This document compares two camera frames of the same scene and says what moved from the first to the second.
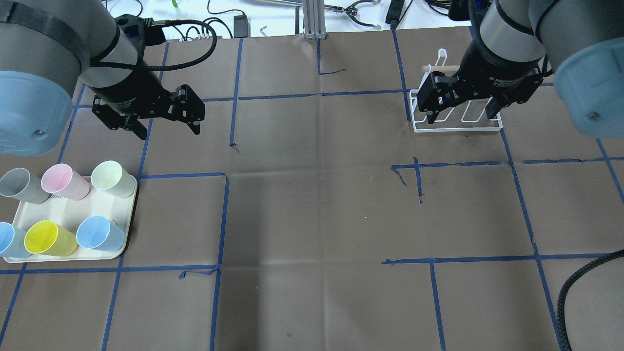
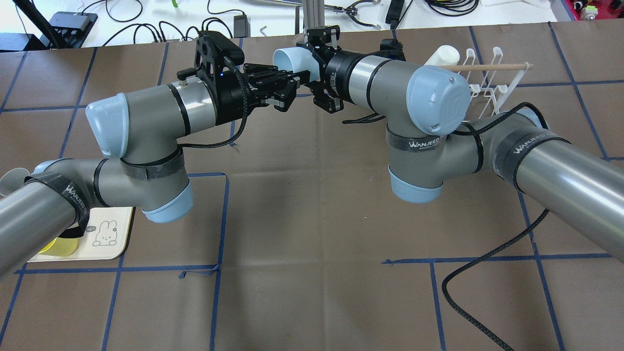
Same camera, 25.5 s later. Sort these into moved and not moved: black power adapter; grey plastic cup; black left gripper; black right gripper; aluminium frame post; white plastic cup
Moved: black right gripper; black left gripper; white plastic cup
Not moved: grey plastic cup; black power adapter; aluminium frame post
